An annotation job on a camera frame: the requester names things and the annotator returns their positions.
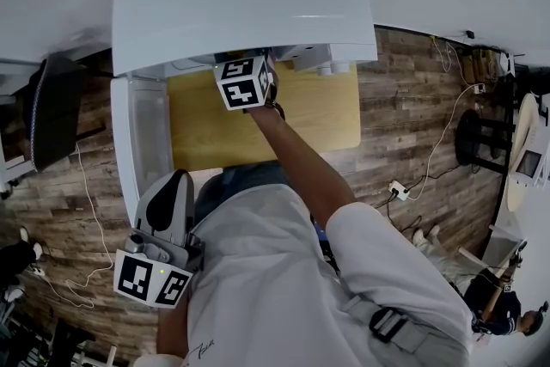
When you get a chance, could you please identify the beige table white legs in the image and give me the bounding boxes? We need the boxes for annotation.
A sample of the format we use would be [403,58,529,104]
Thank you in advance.
[457,223,529,272]

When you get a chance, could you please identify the cream power cable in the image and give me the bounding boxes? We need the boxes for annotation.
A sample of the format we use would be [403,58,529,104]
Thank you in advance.
[406,85,476,201]

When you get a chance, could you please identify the grey shoulder strap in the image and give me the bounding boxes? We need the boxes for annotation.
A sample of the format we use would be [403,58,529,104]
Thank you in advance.
[339,291,474,367]

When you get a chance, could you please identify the white router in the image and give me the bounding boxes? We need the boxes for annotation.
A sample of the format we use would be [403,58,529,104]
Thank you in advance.
[498,51,528,76]

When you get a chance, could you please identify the person's left forearm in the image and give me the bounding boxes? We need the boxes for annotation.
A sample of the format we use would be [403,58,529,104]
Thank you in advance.
[155,300,193,358]

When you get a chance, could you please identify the yellow cable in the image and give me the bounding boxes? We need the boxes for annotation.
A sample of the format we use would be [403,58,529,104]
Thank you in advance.
[431,36,453,72]

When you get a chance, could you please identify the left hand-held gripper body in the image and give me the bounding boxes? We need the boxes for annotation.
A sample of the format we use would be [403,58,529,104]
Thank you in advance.
[113,227,206,309]

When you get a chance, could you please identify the round beige table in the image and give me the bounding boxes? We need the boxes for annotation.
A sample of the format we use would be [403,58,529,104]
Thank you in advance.
[504,92,543,212]

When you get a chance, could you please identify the person's white shirt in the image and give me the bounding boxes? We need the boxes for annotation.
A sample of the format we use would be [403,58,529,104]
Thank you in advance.
[132,182,474,367]

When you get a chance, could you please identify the light wooden table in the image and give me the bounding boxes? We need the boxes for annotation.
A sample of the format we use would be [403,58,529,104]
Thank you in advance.
[167,59,361,173]

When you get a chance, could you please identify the black device with screen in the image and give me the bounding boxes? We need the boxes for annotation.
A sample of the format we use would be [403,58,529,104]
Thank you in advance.
[311,217,343,272]

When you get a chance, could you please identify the person's right forearm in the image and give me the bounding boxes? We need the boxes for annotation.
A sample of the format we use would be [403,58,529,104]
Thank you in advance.
[247,105,358,229]

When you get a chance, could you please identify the white floor cable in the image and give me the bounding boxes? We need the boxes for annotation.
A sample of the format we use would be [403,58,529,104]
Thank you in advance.
[40,144,115,309]

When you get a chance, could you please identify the black round stool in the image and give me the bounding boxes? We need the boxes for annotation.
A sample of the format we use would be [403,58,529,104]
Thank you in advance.
[454,109,516,175]

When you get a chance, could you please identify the brown cardboard box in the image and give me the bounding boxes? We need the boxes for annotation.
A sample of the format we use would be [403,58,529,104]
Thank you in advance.
[461,49,499,85]

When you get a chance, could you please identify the person's grey jeans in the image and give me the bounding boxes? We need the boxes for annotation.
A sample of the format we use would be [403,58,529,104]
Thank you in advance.
[192,162,297,224]

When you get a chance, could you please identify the dark grey chair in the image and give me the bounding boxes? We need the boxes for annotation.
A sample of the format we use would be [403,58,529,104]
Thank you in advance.
[25,53,88,174]

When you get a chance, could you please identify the white device with dark screen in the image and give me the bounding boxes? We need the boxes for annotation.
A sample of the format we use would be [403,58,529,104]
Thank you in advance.
[510,148,550,191]

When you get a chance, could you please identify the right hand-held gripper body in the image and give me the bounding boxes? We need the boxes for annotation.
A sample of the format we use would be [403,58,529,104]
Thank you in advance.
[212,50,288,121]

